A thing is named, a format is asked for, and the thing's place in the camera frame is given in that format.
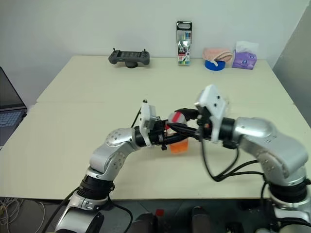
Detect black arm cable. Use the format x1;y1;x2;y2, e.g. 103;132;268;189
199;135;268;202
41;98;147;233

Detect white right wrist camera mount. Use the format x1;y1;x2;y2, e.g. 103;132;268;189
194;84;230;143

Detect grey laptop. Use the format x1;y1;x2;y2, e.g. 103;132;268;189
0;67;28;146

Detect clear bottle with orange drink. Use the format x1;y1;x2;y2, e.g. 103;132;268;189
166;109;190;155

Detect purple tissue pack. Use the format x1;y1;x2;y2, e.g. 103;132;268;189
231;40;259;70

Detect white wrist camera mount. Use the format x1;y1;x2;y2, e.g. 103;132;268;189
194;84;230;143
139;102;158;147

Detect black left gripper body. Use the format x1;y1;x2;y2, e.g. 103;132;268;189
148;117;171;151

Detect pink folded cloth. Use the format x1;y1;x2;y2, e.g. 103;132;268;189
203;47;234;67

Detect marker pen pack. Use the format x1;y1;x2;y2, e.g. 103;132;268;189
176;21;193;67

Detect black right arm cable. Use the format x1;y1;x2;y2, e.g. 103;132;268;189
199;135;268;202

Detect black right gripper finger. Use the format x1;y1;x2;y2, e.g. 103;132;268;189
167;123;203;141
178;108;200;121

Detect blue tape roll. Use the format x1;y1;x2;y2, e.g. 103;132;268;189
204;59;226;72

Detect grey handheld remote controller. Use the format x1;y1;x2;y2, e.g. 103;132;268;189
108;48;151;68

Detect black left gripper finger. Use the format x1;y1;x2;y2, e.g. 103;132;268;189
166;134;189;146

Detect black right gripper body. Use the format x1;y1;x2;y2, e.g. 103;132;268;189
195;106;214;143

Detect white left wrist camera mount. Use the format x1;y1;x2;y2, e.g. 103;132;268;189
139;102;158;147

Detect dark rounded shape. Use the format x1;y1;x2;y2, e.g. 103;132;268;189
132;212;158;233
190;206;214;233

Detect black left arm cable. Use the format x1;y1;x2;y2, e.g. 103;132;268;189
41;98;147;233

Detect white floor cables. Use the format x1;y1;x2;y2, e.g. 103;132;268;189
0;197;46;233

